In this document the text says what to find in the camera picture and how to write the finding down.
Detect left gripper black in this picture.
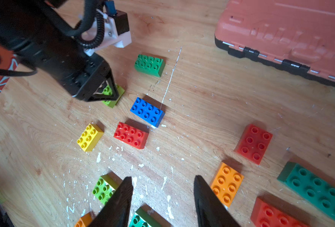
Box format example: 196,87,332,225
14,37,119,102

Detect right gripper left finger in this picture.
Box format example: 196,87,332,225
89,176,133,227

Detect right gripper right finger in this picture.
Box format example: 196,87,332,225
194,175,239,227

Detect lime green lego brick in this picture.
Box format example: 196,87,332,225
101,84,126,109

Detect blue lego brick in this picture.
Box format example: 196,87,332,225
130,97,165,128

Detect yellow lego brick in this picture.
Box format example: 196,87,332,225
77,124,104,152

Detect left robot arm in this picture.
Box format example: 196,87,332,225
0,1,119,102

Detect green lego brick centre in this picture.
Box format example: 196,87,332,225
129,207,161,227

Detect lime lego brick centre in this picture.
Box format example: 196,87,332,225
92,175,119,205

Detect orange lego brick right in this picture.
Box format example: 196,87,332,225
210,162,244,207

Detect orange lego brick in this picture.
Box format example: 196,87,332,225
210,162,244,207
74,212,93,227

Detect orange lego brick front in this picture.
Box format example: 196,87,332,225
74,212,93,227

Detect dark green lego brick far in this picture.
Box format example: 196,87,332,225
134,54,166,78

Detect dark green lego brick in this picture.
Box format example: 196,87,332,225
277,162,335,221
134,54,166,78

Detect small red lego brick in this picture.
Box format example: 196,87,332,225
234,124,273,165

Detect dark green lego brick right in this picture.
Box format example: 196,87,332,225
277,162,335,221

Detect red plastic tool case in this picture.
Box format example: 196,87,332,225
214,1,335,87

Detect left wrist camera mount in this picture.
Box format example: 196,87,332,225
83,9,132,56

